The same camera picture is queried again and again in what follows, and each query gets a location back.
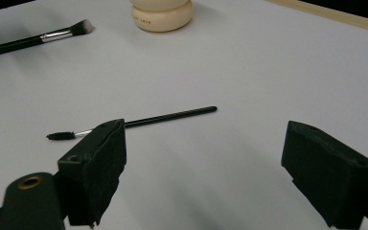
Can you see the white board sheet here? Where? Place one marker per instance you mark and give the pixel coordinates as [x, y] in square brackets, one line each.
[236, 70]

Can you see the wooden table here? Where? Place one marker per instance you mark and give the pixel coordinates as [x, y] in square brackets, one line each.
[348, 17]

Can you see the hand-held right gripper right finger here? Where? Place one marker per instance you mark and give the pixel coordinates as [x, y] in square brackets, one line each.
[329, 179]

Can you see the cream ribbed brush holder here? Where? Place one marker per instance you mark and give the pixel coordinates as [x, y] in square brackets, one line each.
[163, 19]

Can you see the black spoolie brush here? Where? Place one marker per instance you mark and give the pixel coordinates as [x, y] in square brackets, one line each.
[172, 116]

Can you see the dark spoon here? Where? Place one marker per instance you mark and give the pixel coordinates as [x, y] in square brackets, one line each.
[12, 44]

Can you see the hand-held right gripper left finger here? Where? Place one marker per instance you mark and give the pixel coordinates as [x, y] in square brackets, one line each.
[102, 166]

